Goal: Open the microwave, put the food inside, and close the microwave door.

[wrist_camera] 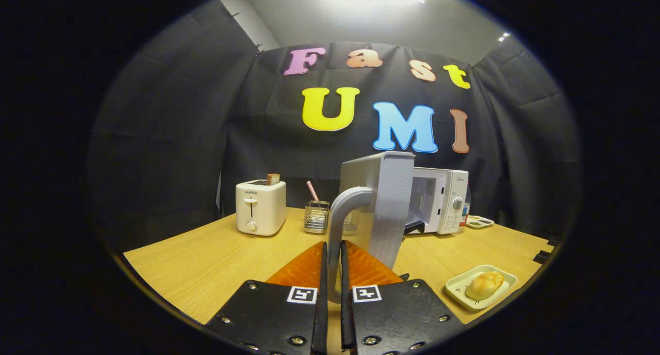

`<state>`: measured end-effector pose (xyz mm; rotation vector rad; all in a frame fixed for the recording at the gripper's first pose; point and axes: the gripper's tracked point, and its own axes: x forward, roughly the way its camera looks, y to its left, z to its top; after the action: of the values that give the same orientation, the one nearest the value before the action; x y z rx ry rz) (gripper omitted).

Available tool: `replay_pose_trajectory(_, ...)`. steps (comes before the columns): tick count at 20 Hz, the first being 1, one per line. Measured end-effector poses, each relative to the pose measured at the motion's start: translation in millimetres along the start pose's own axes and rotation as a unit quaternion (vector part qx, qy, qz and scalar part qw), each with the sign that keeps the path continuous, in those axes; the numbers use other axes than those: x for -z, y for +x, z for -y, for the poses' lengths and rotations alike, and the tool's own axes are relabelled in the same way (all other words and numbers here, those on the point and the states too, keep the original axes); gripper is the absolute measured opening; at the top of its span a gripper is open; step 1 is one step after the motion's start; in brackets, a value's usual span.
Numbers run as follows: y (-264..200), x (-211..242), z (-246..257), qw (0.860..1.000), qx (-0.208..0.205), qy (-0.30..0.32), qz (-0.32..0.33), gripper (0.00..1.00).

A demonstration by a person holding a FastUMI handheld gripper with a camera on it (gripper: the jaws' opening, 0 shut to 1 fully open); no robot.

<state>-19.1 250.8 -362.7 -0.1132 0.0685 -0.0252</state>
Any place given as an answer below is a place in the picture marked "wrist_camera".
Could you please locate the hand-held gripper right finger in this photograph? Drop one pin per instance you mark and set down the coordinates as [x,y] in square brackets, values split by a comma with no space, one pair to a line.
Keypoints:
[346,313]

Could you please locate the golden bread bun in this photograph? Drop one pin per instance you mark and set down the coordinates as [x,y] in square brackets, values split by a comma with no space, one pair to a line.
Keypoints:
[484,285]

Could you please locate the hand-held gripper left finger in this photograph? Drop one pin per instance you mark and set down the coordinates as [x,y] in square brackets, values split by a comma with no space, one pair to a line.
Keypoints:
[323,303]

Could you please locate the small ceiling spotlight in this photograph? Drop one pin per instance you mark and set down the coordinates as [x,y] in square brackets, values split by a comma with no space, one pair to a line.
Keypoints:
[504,36]

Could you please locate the toast slice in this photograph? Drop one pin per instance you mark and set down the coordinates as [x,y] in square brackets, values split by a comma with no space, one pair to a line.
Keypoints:
[273,179]

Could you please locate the white microwave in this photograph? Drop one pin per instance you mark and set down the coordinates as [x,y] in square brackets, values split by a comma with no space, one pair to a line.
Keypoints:
[392,200]

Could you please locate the white toaster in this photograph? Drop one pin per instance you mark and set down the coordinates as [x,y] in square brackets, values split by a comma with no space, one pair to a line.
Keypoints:
[260,208]

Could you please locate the white rectangular plate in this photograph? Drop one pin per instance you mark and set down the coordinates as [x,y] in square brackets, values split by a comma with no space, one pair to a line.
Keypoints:
[456,288]

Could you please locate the clear water bottle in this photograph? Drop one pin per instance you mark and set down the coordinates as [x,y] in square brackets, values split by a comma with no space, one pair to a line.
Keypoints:
[467,210]

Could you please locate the pink striped straw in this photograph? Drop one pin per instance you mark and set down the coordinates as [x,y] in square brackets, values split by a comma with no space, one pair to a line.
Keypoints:
[313,191]

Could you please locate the divided snack dish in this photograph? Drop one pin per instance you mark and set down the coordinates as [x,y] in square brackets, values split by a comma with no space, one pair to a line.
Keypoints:
[479,222]

